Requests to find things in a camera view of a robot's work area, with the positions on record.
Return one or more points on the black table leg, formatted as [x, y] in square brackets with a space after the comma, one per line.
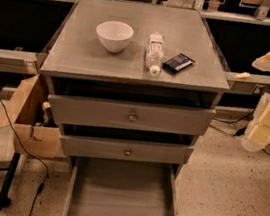
[4, 197]

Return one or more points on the clear plastic water bottle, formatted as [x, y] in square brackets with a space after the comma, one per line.
[154, 53]

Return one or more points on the white ceramic bowl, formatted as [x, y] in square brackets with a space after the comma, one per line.
[114, 36]

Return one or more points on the grey middle drawer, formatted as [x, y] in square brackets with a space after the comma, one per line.
[125, 150]

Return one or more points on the brown cardboard box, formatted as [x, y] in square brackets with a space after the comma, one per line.
[24, 112]

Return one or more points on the small yellow foam piece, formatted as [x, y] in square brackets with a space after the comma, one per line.
[242, 75]

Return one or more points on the grey open bottom drawer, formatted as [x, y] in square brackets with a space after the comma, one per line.
[102, 187]

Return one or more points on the grey top drawer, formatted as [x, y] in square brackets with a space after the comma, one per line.
[130, 115]

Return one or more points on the grey wooden drawer cabinet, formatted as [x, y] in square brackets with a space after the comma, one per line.
[78, 65]

